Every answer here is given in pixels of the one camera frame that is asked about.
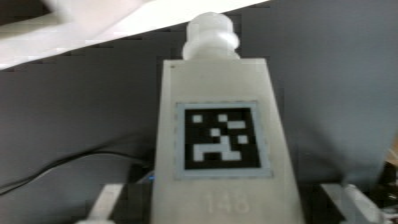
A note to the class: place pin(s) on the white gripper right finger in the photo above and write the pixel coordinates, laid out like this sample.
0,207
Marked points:
337,205

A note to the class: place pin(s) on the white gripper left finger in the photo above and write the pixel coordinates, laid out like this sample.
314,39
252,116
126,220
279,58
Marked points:
120,205

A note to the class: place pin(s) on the white stool leg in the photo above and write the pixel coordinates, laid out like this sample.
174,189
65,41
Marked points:
223,181

